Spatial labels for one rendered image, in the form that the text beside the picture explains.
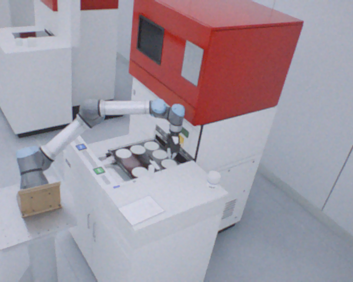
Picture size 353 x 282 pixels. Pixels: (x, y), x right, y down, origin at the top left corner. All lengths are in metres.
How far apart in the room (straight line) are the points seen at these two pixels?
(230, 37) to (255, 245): 1.87
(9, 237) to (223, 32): 1.51
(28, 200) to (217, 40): 1.29
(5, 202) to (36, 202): 0.22
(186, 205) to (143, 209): 0.24
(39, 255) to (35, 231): 0.34
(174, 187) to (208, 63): 0.72
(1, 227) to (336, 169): 2.67
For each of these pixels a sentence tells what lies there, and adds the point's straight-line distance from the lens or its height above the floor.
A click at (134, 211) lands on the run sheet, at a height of 0.97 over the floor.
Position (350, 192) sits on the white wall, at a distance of 3.50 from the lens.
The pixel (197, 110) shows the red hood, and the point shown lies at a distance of 2.12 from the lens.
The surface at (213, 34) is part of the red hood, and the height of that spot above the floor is 1.78.
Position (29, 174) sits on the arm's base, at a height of 1.04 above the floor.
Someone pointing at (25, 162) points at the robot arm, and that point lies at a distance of 2.08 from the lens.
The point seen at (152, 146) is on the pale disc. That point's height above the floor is 0.90.
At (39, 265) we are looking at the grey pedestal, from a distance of 2.46.
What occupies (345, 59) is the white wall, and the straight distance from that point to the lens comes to 3.27.
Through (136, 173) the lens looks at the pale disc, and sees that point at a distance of 2.28.
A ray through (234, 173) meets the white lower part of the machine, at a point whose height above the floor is 0.71.
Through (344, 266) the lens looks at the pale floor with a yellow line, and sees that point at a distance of 3.49.
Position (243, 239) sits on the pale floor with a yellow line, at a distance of 3.29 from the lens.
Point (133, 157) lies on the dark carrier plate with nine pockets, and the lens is 2.40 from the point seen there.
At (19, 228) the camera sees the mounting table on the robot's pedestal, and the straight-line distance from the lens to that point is 2.10.
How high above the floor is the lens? 2.33
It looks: 34 degrees down
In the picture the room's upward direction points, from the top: 9 degrees clockwise
